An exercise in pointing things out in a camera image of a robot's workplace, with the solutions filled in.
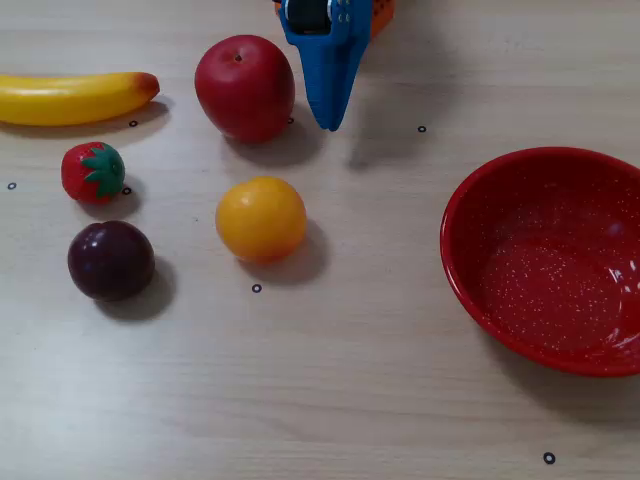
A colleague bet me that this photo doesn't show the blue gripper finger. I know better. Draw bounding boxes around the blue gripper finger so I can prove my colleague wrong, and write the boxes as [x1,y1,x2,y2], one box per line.
[297,36,334,129]
[325,0,375,133]

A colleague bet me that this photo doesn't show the red speckled enamel bowl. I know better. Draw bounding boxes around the red speckled enamel bowl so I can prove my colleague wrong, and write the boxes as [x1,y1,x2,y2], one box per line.
[439,146,640,379]

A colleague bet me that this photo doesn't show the red toy strawberry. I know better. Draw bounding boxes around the red toy strawberry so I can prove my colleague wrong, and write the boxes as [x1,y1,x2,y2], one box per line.
[60,141,127,205]

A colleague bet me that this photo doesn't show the dark purple toy plum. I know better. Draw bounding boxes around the dark purple toy plum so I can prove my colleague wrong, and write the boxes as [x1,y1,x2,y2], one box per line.
[66,220,156,303]

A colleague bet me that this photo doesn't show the yellow toy banana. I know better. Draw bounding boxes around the yellow toy banana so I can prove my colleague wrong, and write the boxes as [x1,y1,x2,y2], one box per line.
[0,71,162,127]

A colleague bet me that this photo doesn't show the yellow orange toy apricot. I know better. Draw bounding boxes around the yellow orange toy apricot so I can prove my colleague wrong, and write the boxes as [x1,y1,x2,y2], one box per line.
[214,175,308,264]

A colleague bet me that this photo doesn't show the red toy apple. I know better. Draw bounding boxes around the red toy apple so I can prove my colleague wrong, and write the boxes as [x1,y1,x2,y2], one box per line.
[193,33,297,145]

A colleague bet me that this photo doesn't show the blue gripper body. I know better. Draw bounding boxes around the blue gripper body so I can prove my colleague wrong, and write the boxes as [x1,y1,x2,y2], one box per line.
[278,0,335,47]

